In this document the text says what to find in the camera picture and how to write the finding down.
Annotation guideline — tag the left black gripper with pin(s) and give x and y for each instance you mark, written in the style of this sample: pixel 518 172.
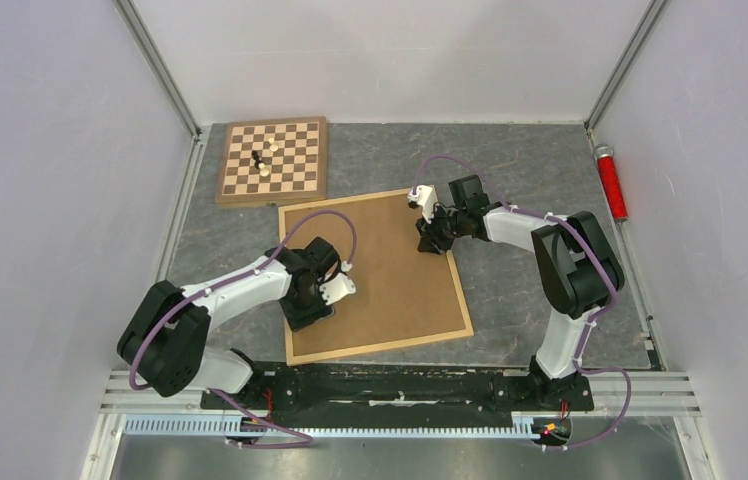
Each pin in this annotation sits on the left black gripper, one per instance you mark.
pixel 298 319

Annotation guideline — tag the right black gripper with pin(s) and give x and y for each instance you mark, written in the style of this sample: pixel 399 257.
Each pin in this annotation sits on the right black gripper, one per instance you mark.
pixel 431 241

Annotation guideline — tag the wooden picture frame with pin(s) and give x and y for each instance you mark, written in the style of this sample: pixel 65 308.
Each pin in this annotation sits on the wooden picture frame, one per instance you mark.
pixel 288 344

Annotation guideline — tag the red glitter microphone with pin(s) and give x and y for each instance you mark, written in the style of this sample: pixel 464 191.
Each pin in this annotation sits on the red glitter microphone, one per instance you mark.
pixel 604 159

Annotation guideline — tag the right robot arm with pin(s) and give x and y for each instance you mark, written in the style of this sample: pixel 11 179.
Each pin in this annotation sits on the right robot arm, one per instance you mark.
pixel 578 269

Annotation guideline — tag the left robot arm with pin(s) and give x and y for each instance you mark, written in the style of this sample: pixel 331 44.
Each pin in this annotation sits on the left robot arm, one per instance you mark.
pixel 165 342

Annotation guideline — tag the wooden chessboard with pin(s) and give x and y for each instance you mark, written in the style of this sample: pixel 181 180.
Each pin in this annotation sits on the wooden chessboard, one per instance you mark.
pixel 298 168

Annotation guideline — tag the black chess piece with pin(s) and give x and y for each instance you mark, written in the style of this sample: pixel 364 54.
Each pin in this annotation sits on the black chess piece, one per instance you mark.
pixel 257 159

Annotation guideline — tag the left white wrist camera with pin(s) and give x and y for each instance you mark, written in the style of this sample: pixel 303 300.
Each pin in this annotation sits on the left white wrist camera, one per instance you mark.
pixel 338 286

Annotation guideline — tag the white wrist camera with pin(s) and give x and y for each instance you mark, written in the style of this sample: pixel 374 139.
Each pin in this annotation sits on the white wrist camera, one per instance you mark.
pixel 338 286
pixel 423 197

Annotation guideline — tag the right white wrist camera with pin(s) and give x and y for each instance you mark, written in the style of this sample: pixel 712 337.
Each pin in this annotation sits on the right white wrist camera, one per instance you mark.
pixel 423 197

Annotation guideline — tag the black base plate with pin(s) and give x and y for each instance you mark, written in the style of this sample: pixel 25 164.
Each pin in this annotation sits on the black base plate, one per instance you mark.
pixel 407 396

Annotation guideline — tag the white slotted cable duct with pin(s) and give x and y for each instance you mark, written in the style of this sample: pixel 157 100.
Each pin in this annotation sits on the white slotted cable duct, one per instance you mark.
pixel 237 426

